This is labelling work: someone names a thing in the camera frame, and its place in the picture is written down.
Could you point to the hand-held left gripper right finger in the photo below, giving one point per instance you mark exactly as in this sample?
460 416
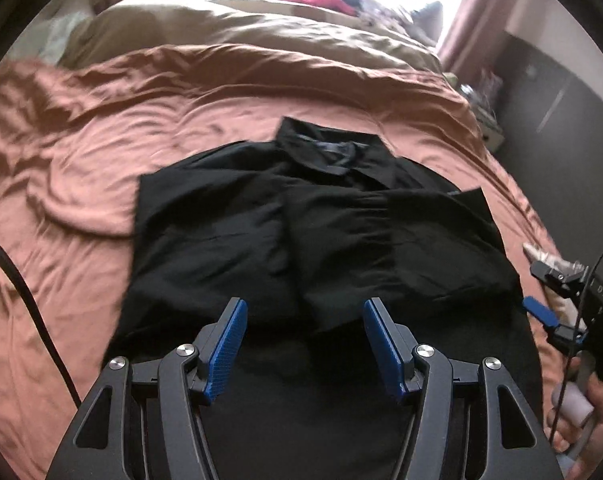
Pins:
384 355

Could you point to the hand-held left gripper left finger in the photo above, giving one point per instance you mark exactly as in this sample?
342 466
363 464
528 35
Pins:
224 355

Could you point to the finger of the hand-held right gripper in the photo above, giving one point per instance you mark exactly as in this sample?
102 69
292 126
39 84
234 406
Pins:
541 310
556 276

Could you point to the black collared shirt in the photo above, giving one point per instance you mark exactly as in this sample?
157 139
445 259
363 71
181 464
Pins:
261 230

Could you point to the person's right hand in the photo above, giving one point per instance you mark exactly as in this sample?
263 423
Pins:
596 440

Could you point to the dark wardrobe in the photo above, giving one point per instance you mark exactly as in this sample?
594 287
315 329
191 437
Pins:
556 110

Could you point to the brown bed blanket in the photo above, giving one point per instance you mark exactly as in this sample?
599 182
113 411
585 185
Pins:
131 110

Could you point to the grey pillow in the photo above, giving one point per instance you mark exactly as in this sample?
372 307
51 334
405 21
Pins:
429 20

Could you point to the beige duvet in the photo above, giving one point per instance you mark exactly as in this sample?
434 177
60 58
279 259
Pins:
231 30

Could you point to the pale green pillow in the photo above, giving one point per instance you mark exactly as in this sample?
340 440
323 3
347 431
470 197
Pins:
61 30

